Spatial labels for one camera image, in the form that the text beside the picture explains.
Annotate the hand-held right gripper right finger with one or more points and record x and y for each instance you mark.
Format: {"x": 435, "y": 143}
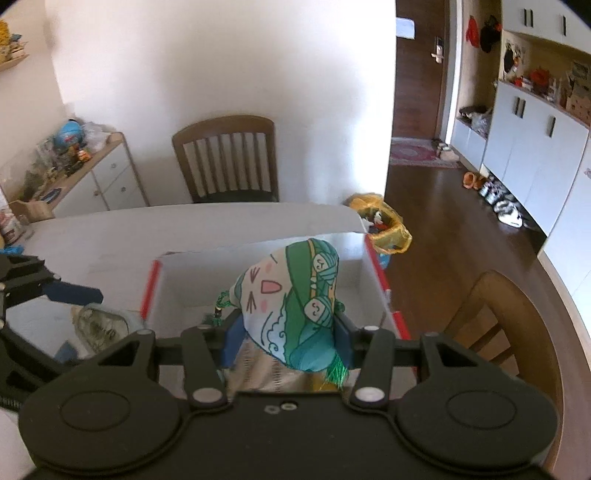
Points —
{"x": 344, "y": 339}

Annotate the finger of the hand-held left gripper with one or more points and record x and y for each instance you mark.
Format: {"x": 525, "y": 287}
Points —
{"x": 74, "y": 291}
{"x": 27, "y": 348}

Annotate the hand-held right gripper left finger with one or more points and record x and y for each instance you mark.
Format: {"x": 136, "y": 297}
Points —
{"x": 233, "y": 337}

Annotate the green cat print pouch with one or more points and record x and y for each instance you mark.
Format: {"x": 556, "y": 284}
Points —
{"x": 286, "y": 300}

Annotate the red cardboard box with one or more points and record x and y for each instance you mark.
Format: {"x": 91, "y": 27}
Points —
{"x": 194, "y": 281}

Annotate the mint green clock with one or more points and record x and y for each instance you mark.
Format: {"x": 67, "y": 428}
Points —
{"x": 99, "y": 323}

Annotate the small wooden holder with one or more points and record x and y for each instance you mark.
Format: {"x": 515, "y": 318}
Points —
{"x": 32, "y": 210}

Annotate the red white printed bag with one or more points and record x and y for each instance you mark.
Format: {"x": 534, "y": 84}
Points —
{"x": 9, "y": 221}

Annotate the yellow plastic trash bag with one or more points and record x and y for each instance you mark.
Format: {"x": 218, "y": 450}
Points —
{"x": 392, "y": 230}

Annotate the white sideboard cabinet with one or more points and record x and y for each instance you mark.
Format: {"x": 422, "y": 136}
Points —
{"x": 111, "y": 170}

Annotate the clear plastic bag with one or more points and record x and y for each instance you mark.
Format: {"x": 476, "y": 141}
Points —
{"x": 97, "y": 136}

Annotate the blue globe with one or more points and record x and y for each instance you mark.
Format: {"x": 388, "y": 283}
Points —
{"x": 69, "y": 134}

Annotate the wooden chair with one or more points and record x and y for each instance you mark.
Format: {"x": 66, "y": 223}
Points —
{"x": 531, "y": 304}
{"x": 221, "y": 127}

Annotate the patterned rug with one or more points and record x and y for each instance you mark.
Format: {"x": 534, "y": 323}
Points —
{"x": 420, "y": 154}

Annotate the orange shoes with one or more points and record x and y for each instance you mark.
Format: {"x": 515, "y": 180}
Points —
{"x": 473, "y": 180}

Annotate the row of sneakers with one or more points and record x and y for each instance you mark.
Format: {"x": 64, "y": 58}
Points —
{"x": 503, "y": 198}

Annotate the white slippers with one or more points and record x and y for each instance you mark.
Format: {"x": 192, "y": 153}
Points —
{"x": 445, "y": 152}

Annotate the low white bench cabinet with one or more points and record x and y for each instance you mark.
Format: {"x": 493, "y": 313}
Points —
{"x": 468, "y": 145}

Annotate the grey plastic bag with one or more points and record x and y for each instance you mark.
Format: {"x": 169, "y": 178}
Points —
{"x": 478, "y": 117}

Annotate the yellow flower ornament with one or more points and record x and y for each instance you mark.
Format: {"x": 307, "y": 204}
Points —
{"x": 3, "y": 34}

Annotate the brown entrance door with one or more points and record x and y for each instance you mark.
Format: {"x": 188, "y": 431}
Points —
{"x": 418, "y": 83}

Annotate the white lower cabinet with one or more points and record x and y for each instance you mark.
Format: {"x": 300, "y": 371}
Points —
{"x": 531, "y": 138}

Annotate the metal door lock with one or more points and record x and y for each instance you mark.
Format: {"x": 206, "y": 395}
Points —
{"x": 438, "y": 48}

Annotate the paper notice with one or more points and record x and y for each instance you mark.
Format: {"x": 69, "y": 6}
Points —
{"x": 405, "y": 27}

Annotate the cluster of small ornaments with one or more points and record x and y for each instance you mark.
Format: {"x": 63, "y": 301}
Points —
{"x": 545, "y": 81}

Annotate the red hanging ornament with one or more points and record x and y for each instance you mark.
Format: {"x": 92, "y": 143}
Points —
{"x": 472, "y": 30}

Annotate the black hanging bag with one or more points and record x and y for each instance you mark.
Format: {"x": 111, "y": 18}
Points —
{"x": 489, "y": 32}

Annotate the white upper cabinet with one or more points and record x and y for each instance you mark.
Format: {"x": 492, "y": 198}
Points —
{"x": 545, "y": 18}

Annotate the wooden wall shelf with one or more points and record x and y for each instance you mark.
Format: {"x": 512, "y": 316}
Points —
{"x": 14, "y": 59}

